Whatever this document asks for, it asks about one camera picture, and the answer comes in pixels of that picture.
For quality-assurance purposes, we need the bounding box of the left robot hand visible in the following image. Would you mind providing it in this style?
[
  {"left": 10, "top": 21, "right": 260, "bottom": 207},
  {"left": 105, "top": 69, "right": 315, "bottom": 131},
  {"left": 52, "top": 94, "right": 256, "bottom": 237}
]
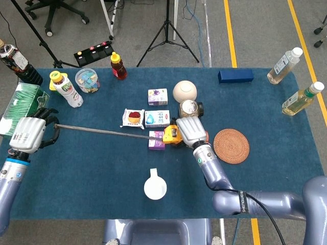
[{"left": 9, "top": 107, "right": 61, "bottom": 154}]

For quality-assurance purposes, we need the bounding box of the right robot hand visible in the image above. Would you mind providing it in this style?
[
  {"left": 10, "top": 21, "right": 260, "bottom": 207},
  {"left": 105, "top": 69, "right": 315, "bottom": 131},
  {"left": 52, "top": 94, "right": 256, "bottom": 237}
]
[{"left": 170, "top": 116, "right": 206, "bottom": 149}]

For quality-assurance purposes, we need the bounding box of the yellow tape measure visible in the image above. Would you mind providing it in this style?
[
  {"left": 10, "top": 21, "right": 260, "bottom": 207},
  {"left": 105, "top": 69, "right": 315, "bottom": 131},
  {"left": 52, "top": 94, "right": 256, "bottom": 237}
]
[{"left": 54, "top": 123, "right": 184, "bottom": 148}]

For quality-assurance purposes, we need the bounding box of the glass jar with black lid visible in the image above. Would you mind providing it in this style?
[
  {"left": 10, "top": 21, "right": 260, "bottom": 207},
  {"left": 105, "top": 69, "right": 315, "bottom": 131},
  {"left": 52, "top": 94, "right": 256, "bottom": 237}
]
[{"left": 178, "top": 99, "right": 204, "bottom": 119}]

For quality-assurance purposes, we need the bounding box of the green tissue box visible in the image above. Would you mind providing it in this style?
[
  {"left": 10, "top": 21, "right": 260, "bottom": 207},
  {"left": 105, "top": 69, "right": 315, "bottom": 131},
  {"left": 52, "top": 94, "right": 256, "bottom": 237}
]
[{"left": 0, "top": 82, "right": 51, "bottom": 137}]

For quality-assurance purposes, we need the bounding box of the white blue milk carton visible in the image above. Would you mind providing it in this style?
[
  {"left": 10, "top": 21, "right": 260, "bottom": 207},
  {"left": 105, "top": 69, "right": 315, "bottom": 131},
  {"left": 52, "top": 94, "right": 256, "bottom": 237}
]
[{"left": 145, "top": 110, "right": 171, "bottom": 128}]

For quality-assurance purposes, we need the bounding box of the purple milk carton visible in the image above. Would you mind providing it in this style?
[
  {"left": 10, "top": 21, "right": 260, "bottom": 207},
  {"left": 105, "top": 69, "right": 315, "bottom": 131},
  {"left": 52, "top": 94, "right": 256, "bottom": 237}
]
[{"left": 148, "top": 130, "right": 166, "bottom": 151}]

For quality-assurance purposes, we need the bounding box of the cream ceramic bowl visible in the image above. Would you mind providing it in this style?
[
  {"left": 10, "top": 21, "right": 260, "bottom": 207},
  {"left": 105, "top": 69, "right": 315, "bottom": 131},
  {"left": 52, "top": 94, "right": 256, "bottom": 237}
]
[{"left": 172, "top": 80, "right": 198, "bottom": 102}]

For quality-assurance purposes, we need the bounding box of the woven rattan coaster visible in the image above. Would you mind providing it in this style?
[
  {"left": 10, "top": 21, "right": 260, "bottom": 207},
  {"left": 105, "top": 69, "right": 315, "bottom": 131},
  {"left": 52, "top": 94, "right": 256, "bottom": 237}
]
[{"left": 213, "top": 128, "right": 250, "bottom": 164}]

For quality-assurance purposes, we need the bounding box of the white purple drink carton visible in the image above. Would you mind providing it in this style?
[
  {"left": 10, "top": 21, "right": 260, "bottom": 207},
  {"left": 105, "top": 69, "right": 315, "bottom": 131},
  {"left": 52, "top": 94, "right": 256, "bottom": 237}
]
[{"left": 147, "top": 88, "right": 169, "bottom": 106}]

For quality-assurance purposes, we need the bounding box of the white yogurt drink bottle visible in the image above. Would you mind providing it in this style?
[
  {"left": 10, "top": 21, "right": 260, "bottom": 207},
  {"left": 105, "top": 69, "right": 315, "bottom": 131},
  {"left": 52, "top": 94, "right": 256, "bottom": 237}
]
[{"left": 49, "top": 70, "right": 84, "bottom": 108}]

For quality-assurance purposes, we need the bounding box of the snack packet with tart picture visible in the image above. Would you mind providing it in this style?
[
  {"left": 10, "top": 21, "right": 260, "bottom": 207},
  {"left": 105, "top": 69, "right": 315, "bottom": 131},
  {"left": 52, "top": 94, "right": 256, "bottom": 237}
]
[{"left": 120, "top": 108, "right": 145, "bottom": 130}]

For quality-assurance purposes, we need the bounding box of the white plastic cup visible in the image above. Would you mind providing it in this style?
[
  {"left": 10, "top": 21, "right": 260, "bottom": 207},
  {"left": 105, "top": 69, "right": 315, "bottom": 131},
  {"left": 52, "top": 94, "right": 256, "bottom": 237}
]
[{"left": 143, "top": 168, "right": 168, "bottom": 201}]

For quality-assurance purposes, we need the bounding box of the navy blue box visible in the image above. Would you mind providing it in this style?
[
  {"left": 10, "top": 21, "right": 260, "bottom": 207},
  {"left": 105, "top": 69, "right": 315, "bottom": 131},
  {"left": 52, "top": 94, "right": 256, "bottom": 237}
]
[{"left": 218, "top": 68, "right": 254, "bottom": 84}]

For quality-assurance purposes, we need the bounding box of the blue table cloth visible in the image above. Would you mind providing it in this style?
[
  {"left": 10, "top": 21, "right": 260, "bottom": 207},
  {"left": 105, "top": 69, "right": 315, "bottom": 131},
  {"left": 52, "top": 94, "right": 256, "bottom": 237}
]
[{"left": 0, "top": 66, "right": 324, "bottom": 220}]

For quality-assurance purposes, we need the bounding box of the dark sauce bottle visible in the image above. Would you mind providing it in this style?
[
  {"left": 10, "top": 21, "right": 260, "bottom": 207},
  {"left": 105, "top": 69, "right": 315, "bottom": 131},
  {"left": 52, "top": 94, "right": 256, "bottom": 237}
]
[{"left": 0, "top": 38, "right": 43, "bottom": 86}]

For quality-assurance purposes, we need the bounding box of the clear jar of colourful clips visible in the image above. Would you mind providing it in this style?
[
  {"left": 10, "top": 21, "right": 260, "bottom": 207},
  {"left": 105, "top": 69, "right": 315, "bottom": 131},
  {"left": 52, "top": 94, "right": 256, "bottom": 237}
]
[{"left": 75, "top": 68, "right": 101, "bottom": 94}]

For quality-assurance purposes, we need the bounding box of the honey bottle with yellow cap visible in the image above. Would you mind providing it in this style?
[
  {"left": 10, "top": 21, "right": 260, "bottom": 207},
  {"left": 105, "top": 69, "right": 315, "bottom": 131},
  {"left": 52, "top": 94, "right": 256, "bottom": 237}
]
[{"left": 110, "top": 52, "right": 128, "bottom": 81}]

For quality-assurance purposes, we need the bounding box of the black tripod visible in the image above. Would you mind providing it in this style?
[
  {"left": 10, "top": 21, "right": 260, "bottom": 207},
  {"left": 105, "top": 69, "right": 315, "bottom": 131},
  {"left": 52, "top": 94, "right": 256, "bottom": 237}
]
[
  {"left": 136, "top": 0, "right": 200, "bottom": 67},
  {"left": 10, "top": 0, "right": 80, "bottom": 69}
]

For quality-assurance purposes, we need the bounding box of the black foot pedal box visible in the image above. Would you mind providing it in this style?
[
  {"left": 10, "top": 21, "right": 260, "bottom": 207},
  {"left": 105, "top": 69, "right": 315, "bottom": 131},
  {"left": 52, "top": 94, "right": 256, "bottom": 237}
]
[{"left": 74, "top": 40, "right": 113, "bottom": 67}]

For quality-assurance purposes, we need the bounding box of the grey robot torso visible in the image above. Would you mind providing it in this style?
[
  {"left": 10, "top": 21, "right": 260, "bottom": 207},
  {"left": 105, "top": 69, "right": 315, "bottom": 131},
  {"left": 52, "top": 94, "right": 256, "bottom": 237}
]
[{"left": 102, "top": 218, "right": 223, "bottom": 245}]

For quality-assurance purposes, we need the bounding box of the clear bottle with pale liquid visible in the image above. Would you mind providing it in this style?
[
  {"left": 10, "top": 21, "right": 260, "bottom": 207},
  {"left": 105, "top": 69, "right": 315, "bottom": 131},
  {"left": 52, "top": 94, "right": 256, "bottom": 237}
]
[{"left": 267, "top": 46, "right": 304, "bottom": 85}]

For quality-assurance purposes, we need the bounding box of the white stand leg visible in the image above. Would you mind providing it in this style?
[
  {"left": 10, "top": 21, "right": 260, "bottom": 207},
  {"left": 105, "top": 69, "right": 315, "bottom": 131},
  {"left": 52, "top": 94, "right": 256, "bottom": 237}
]
[
  {"left": 173, "top": 0, "right": 179, "bottom": 41},
  {"left": 99, "top": 0, "right": 121, "bottom": 41}
]

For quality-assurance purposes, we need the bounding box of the yellow oil bottle green label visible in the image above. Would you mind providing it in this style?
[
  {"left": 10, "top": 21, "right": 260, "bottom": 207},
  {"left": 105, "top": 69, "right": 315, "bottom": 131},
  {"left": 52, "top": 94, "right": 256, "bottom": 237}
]
[{"left": 282, "top": 81, "right": 325, "bottom": 116}]

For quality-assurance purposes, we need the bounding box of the black office chair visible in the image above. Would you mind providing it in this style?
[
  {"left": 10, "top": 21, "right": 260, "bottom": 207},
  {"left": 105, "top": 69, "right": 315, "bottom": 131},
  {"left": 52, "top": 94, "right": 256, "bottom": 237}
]
[{"left": 25, "top": 0, "right": 90, "bottom": 36}]

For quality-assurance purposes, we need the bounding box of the black caster chair base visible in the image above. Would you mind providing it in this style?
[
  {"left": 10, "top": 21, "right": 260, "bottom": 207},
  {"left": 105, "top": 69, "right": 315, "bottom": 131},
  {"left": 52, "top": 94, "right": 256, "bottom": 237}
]
[{"left": 313, "top": 19, "right": 327, "bottom": 48}]

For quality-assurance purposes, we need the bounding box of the blue floor cable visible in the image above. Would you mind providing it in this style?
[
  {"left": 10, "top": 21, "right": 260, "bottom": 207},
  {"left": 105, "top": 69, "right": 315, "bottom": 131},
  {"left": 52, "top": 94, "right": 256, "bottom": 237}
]
[{"left": 182, "top": 0, "right": 205, "bottom": 67}]

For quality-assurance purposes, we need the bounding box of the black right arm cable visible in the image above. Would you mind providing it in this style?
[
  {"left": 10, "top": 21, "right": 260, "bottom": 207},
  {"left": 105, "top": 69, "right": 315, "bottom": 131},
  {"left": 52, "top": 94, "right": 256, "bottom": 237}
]
[{"left": 204, "top": 176, "right": 287, "bottom": 245}]

